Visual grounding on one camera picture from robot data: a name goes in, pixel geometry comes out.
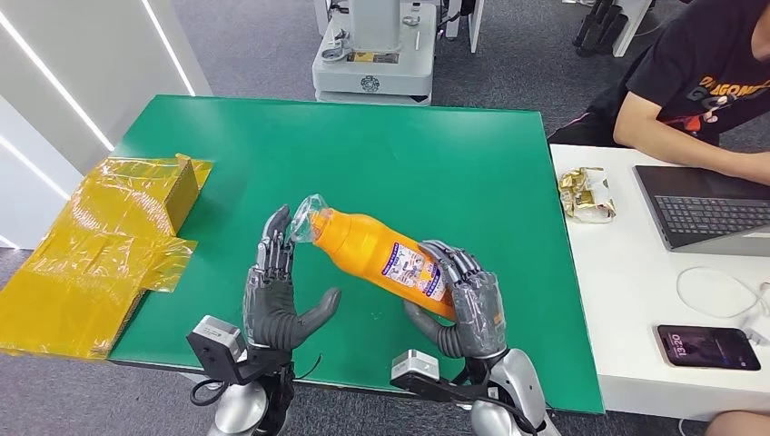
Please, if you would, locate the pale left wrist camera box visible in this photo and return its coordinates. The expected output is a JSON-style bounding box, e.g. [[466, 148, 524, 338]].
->
[[186, 315, 290, 386]]

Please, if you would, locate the gold and white snack wrapper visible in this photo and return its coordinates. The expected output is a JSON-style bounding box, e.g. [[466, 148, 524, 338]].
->
[[558, 167, 617, 225]]

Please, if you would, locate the white furniture leg panel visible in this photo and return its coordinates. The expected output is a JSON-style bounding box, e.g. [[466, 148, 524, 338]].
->
[[612, 0, 656, 58], [445, 0, 486, 55]]

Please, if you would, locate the person's bare knee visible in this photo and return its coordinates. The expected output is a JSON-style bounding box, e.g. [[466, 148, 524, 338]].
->
[[700, 411, 770, 436]]

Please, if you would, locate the green top table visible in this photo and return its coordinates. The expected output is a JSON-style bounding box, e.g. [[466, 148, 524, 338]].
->
[[108, 94, 606, 416]]

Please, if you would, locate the black smartphone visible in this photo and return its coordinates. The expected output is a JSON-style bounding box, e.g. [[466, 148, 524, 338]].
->
[[656, 323, 762, 372]]

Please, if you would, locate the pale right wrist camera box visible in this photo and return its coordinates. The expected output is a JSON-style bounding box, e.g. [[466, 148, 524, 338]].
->
[[390, 350, 500, 404]]

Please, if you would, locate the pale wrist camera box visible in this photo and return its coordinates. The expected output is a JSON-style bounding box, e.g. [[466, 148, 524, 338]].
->
[[390, 350, 500, 404], [186, 315, 290, 386]]

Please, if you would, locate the black equipment stand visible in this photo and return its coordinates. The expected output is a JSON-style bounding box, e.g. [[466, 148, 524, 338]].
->
[[571, 0, 630, 60]]

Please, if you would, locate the white desk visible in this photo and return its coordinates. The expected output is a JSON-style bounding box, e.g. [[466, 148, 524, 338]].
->
[[548, 144, 770, 422]]

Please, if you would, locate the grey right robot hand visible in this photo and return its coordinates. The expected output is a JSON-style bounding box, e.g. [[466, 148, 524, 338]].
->
[[402, 239, 508, 361]]

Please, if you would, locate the yellow film wrapped box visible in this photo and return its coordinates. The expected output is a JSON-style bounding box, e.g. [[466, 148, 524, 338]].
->
[[0, 153, 214, 361]]

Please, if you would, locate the white charging cable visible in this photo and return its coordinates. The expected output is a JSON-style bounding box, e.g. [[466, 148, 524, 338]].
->
[[675, 266, 770, 347]]

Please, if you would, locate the white wall light strip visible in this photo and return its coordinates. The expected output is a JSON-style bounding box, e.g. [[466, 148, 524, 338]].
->
[[141, 0, 197, 97], [0, 8, 116, 153]]

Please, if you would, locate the orange plastic bottle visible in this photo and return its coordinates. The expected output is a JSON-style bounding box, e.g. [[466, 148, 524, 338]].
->
[[290, 193, 459, 322]]

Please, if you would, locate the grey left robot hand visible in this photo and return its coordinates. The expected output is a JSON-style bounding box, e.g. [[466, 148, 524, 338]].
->
[[242, 204, 342, 352]]

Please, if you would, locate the grey laptop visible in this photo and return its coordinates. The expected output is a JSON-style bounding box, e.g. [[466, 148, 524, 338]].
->
[[632, 165, 770, 258]]

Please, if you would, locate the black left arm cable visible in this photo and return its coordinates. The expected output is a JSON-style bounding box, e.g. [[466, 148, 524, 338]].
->
[[189, 377, 234, 409]]

